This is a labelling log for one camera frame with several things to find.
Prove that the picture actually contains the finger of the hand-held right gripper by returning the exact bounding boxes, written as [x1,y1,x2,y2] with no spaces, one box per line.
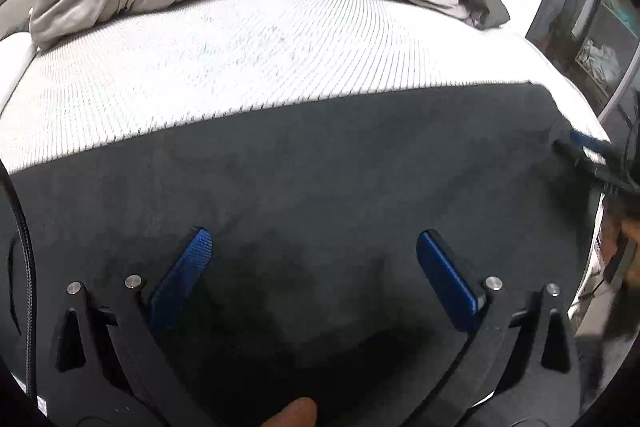
[556,128,612,168]

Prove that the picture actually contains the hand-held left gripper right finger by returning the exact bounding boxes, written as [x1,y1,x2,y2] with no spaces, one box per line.
[399,230,585,427]

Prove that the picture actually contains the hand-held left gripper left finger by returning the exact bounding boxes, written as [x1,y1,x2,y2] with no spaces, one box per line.
[52,227,217,427]

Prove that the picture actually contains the black pants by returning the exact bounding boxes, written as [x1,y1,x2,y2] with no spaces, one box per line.
[0,79,608,427]

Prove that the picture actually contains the person's right hand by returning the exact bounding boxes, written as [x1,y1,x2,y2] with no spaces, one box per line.
[599,206,640,275]

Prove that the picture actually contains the person's left hand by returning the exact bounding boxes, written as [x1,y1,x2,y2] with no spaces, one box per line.
[261,397,319,427]

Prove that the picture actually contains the glass display cabinet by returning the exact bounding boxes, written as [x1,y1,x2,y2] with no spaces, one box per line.
[524,0,640,120]

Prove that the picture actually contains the white mesh mattress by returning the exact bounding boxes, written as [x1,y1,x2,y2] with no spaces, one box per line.
[0,0,615,338]

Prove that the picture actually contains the black braided cable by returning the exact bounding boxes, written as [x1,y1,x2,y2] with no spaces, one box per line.
[0,159,38,400]

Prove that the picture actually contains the white bed frame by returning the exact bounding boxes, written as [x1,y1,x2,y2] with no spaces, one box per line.
[0,31,39,108]

